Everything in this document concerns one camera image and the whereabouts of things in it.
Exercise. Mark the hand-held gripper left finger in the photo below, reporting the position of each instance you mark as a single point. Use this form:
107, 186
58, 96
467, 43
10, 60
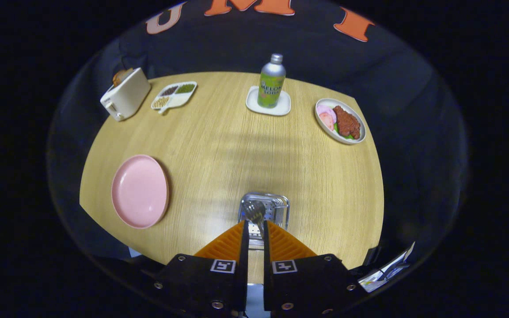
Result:
244, 247

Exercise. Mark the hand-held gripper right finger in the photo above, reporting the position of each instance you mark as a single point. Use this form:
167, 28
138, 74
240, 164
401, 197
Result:
266, 247

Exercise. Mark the perforated metal tray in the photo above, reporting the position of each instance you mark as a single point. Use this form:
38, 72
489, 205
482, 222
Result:
276, 212

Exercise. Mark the pink round plate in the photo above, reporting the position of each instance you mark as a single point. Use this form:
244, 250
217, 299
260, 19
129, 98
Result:
139, 192

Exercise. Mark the white paper sheets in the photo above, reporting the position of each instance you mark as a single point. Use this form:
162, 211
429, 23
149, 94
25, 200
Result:
382, 276

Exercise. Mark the green lettuce leaf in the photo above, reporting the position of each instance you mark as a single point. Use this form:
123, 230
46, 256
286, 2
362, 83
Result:
345, 136

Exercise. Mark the white square coaster tray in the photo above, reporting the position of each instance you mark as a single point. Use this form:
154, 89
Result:
283, 108

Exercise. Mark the pink ham slices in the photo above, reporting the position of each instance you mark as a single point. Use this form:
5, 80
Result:
325, 117

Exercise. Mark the red-brown meat piece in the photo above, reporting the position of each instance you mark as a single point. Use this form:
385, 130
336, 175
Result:
347, 121

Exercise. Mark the white oval food plate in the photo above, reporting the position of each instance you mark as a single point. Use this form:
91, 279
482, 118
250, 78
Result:
332, 101

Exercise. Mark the green soda bottle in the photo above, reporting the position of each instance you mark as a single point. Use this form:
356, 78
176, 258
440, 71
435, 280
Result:
271, 86

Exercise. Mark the white divided dish with beans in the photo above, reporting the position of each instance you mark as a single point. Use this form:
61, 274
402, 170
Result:
177, 99

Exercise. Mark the white toaster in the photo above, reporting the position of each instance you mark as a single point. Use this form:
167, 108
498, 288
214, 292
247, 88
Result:
126, 97

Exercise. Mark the brown bread slice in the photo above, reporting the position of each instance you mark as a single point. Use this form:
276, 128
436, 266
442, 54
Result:
121, 76

